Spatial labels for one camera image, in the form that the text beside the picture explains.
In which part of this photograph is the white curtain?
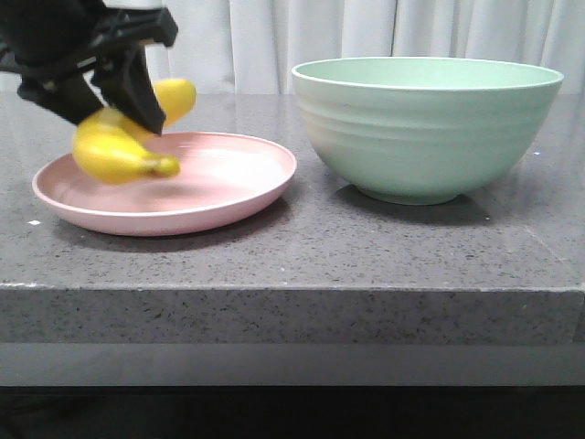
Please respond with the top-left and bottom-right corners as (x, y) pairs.
(146, 0), (584, 94)

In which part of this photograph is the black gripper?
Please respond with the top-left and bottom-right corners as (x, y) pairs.
(1, 1), (178, 134)

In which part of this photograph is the pink plate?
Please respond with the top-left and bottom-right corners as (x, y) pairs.
(32, 132), (297, 237)

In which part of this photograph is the yellow banana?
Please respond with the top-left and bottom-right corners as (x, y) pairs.
(72, 78), (197, 185)

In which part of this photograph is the green bowl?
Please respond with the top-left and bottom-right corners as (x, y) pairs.
(292, 57), (564, 205)

